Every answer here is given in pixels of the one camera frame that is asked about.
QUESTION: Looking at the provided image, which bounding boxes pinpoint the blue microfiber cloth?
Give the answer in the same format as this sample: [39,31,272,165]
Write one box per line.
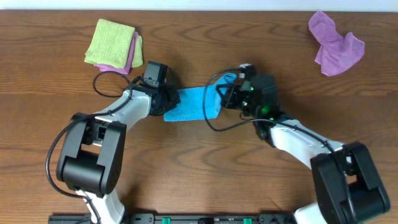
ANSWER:
[164,73,236,122]

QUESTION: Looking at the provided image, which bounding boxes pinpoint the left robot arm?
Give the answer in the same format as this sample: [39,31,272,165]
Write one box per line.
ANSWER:
[50,61,180,223]

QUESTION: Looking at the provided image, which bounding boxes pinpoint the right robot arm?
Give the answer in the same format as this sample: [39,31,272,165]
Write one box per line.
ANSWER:
[216,75,391,223]

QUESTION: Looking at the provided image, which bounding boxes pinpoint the folded green cloth bottom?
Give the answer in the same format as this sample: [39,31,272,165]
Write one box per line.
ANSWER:
[131,35,144,68]

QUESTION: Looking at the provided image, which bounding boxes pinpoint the folded green cloth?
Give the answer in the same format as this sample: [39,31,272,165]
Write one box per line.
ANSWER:
[131,35,144,68]
[84,19,135,68]

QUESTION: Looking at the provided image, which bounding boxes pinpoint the folded pink cloth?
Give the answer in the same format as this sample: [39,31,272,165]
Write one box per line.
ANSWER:
[94,31,139,75]

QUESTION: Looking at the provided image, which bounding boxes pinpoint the folded green cloth top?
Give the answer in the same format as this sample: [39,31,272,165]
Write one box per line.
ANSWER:
[84,19,135,68]

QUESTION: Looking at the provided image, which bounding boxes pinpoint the crumpled purple cloth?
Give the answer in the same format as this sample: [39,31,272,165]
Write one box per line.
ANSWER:
[308,11,365,77]

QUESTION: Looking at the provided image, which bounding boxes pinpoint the right black cable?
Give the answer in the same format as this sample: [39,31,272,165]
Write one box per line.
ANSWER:
[202,68,352,224]

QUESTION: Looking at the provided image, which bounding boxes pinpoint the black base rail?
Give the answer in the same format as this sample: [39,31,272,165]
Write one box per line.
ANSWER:
[48,212,299,224]

